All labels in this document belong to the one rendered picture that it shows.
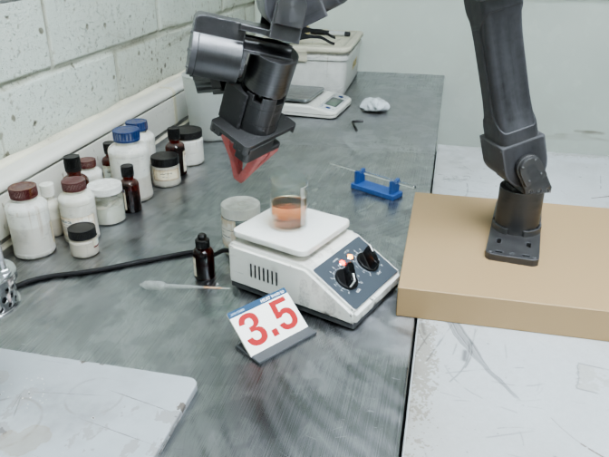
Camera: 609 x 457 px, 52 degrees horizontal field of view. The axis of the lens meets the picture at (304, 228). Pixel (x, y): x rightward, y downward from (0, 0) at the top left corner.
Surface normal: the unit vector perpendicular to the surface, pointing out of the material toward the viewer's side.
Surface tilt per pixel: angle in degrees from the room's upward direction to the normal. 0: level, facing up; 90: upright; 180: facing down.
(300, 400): 0
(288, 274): 90
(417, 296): 90
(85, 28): 90
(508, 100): 88
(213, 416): 0
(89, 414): 0
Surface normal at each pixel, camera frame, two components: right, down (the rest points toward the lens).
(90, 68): 0.97, 0.10
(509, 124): 0.09, 0.24
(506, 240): 0.00, -0.90
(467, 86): -0.22, 0.42
